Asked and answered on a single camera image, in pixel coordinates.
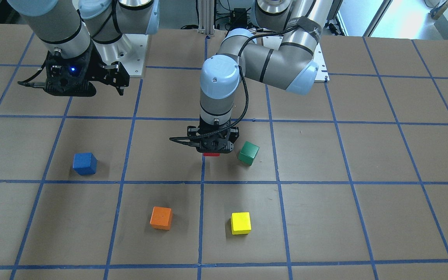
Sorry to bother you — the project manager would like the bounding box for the red wooden block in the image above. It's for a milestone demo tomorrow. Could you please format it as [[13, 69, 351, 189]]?
[[203, 152, 220, 157]]

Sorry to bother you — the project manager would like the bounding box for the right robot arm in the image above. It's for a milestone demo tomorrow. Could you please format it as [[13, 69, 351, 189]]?
[[9, 0, 160, 97]]

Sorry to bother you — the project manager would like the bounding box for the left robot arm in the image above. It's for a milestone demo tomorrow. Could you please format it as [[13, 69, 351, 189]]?
[[170, 0, 333, 154]]

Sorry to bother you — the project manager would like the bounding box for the orange wooden block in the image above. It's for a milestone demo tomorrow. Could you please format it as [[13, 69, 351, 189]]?
[[149, 206, 173, 231]]

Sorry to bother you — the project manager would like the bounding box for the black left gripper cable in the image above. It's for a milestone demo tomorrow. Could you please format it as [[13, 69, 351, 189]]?
[[169, 23, 322, 146]]

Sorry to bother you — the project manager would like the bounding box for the yellow wooden block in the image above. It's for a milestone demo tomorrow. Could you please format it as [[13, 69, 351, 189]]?
[[230, 212, 251, 235]]

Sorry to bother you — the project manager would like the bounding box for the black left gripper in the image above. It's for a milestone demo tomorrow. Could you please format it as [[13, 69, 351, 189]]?
[[187, 119, 240, 154]]

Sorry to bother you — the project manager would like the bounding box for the green wooden block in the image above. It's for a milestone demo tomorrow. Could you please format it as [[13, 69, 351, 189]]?
[[238, 141, 260, 166]]

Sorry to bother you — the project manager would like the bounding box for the aluminium frame post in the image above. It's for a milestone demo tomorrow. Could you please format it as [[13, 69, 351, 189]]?
[[197, 0, 215, 37]]

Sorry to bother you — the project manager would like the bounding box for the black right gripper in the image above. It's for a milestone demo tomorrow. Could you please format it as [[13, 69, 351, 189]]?
[[43, 42, 130, 97]]

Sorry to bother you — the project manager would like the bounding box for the blue wooden block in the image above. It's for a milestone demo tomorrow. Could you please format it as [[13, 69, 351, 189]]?
[[72, 152, 97, 175]]

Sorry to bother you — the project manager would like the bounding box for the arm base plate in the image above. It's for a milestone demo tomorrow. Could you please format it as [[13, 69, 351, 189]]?
[[94, 34, 150, 78], [313, 43, 330, 83]]

